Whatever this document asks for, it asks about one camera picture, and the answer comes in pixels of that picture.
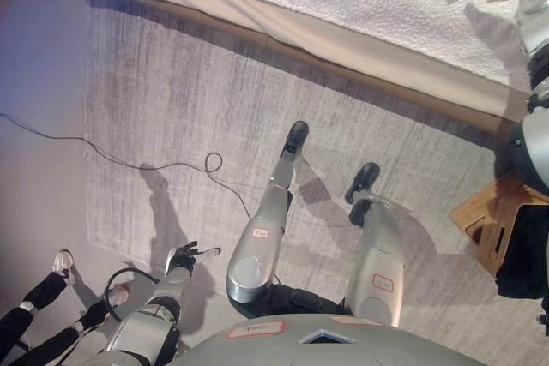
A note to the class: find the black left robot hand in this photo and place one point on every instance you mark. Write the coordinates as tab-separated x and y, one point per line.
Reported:
182	256

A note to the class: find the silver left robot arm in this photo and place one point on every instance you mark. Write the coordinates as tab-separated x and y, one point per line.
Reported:
141	323

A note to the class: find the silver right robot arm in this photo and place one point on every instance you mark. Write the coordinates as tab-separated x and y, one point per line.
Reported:
534	19

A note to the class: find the silver left robot leg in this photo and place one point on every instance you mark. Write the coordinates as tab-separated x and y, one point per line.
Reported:
257	233

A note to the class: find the silver robot leg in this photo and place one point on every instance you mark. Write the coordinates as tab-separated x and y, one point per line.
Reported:
377	263
257	233

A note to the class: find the silver robot torso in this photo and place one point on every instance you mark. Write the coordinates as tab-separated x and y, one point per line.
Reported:
279	349

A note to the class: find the person in black trousers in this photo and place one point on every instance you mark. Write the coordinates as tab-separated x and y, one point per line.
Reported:
43	293

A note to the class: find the grey woven rug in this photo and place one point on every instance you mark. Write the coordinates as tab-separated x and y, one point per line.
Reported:
171	104

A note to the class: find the silver right robot leg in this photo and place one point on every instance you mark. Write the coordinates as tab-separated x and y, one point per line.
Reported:
377	263

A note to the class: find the cream mattress sheet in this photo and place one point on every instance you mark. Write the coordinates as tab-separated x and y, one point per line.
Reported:
300	34

